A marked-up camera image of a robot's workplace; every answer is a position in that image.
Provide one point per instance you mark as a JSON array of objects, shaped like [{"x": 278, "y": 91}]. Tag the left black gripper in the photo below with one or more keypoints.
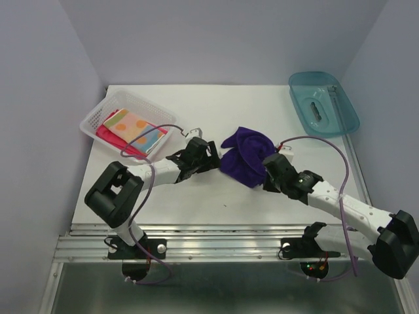
[{"x": 211, "y": 162}]

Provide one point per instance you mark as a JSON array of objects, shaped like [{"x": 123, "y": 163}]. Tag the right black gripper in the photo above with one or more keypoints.
[{"x": 267, "y": 184}]

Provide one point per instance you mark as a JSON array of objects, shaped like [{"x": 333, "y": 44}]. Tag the purple towel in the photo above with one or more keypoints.
[{"x": 244, "y": 159}]

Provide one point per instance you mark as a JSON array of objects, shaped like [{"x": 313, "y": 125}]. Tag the orange patterned towel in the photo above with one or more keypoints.
[{"x": 126, "y": 126}]

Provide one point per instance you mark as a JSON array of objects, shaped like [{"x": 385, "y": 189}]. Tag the pink microfiber towel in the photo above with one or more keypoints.
[{"x": 103, "y": 133}]

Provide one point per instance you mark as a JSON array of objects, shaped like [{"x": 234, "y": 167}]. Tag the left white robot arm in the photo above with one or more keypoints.
[{"x": 114, "y": 194}]

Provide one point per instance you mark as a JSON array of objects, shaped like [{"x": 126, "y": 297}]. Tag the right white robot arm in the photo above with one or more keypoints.
[{"x": 388, "y": 240}]

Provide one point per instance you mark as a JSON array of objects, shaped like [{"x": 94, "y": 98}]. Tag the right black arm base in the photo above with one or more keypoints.
[{"x": 306, "y": 247}]

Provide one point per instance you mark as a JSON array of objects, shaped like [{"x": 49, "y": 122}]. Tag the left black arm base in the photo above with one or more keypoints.
[{"x": 136, "y": 264}]

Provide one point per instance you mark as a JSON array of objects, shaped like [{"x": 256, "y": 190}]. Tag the white plastic basket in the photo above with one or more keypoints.
[{"x": 123, "y": 99}]

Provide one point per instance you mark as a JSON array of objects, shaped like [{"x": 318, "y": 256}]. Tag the teal plastic tray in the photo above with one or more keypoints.
[{"x": 322, "y": 105}]

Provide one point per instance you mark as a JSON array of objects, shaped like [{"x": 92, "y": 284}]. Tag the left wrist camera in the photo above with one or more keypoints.
[{"x": 196, "y": 132}]

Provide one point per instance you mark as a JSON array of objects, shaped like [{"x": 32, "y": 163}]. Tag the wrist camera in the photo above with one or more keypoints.
[
  {"x": 287, "y": 151},
  {"x": 196, "y": 132}
]

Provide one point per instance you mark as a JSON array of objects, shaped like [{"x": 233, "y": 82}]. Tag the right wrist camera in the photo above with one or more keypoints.
[{"x": 287, "y": 151}]

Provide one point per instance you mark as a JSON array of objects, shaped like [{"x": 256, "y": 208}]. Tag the aluminium mounting rail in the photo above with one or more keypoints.
[{"x": 185, "y": 242}]

